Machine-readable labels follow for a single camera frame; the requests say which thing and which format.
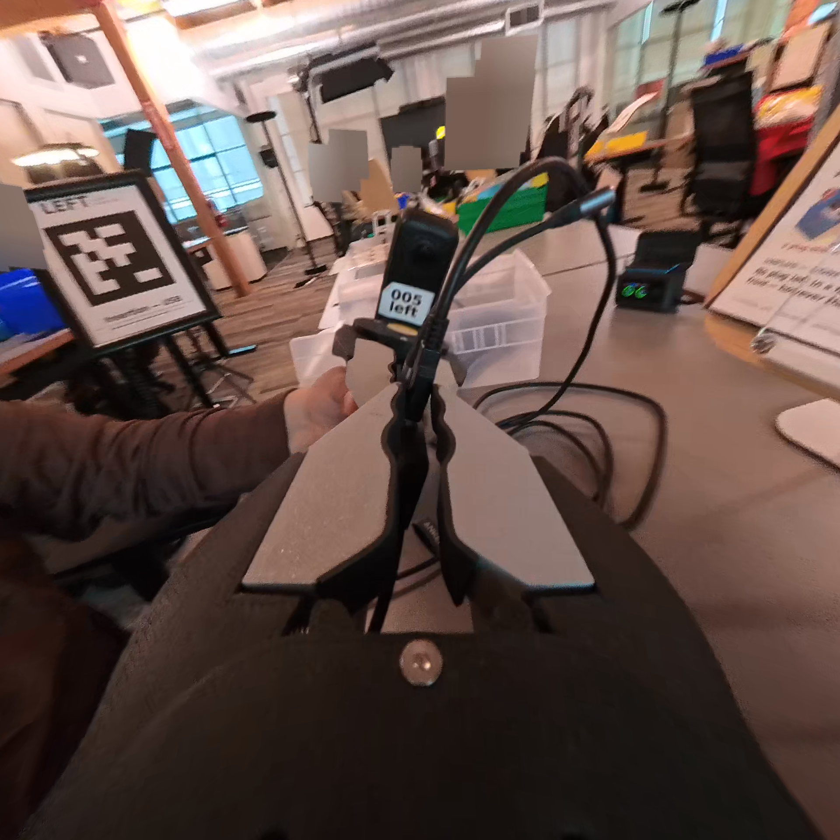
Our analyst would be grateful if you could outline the black charger with green display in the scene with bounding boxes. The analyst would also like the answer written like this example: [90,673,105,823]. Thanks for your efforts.
[616,230,702,313]

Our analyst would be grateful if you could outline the person's own clothed body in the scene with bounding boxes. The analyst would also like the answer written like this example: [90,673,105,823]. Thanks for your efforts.
[0,525,132,840]

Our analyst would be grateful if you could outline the wooden support post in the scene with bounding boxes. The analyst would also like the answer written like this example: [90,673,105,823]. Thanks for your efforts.
[95,0,253,298]

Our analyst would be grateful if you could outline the thick black USB cable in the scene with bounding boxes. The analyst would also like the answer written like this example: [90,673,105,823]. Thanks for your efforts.
[420,157,669,529]

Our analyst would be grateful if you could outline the hanging ceiling lamp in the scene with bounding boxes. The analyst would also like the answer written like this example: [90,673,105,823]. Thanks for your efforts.
[12,143,101,169]

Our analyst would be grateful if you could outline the printed instruction sheet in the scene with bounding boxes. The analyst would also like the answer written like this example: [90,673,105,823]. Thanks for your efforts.
[712,150,840,355]

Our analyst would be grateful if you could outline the thin black hub cable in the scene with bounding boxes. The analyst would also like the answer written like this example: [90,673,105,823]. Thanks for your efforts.
[365,558,442,634]

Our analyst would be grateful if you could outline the framed marker sign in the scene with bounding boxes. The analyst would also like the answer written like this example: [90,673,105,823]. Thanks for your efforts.
[25,169,222,358]

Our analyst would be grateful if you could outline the black easel stand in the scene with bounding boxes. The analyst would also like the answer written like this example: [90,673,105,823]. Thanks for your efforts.
[66,322,257,421]

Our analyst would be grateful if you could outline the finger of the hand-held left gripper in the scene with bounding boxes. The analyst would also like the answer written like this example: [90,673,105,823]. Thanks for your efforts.
[344,341,398,421]
[433,354,468,395]

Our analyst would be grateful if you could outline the wooden sign board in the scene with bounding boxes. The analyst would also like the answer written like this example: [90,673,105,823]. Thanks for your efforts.
[704,108,840,395]

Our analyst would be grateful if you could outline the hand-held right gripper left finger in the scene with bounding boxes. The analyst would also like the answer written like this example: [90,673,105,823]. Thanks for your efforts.
[240,382,403,597]

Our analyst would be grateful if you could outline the black wall speaker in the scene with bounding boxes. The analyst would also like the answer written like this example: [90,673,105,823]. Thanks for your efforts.
[41,31,117,91]

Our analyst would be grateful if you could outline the person's left forearm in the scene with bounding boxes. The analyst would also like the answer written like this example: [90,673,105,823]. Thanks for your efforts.
[0,390,293,546]

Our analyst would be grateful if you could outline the black studio softbox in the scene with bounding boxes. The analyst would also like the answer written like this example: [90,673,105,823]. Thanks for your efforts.
[307,56,396,104]

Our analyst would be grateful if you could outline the black office chair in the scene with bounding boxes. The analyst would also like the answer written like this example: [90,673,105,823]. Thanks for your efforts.
[686,71,757,225]

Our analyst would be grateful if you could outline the person's left hand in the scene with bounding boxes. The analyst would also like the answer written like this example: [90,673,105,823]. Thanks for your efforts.
[283,366,360,455]

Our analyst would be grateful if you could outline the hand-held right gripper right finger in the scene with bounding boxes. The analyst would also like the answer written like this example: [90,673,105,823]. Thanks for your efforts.
[430,382,597,626]

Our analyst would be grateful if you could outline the white sign stand base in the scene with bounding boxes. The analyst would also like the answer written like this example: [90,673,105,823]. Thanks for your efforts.
[774,399,840,471]

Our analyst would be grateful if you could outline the green plastic crate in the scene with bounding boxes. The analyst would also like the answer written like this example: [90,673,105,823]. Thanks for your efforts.
[457,172,549,234]

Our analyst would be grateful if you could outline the blue plastic bin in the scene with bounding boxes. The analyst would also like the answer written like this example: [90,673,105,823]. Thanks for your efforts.
[0,268,68,343]

